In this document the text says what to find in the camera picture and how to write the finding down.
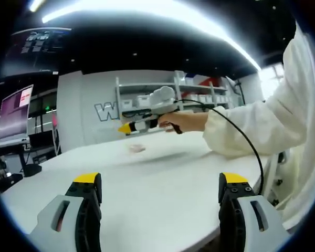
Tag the long ceiling light strip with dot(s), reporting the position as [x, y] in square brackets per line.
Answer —
[220, 29]

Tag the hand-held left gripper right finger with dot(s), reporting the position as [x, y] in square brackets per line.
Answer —
[270, 225]

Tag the clear resealable bag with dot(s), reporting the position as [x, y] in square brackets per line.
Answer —
[137, 148]

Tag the black monitor stand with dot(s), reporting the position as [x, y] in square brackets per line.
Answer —
[31, 169]

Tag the computer monitor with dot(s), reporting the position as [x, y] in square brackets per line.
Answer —
[14, 115]

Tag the grey metal shelf rack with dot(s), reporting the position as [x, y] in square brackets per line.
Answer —
[136, 85]

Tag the bright window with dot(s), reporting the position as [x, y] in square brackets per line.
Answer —
[271, 84]

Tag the dark hanging poster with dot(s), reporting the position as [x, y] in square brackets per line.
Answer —
[39, 44]

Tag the pink object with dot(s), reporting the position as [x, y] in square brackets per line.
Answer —
[55, 122]

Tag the row of white storage boxes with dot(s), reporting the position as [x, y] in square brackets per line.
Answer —
[143, 101]

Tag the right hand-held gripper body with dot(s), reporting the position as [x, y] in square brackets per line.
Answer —
[164, 97]

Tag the black device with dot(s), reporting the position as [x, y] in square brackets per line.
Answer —
[11, 181]

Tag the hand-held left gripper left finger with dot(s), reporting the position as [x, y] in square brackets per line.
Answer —
[50, 223]

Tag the ceiling tube light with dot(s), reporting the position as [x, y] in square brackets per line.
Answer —
[36, 5]

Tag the person's right hand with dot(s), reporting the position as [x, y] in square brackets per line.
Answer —
[189, 120]

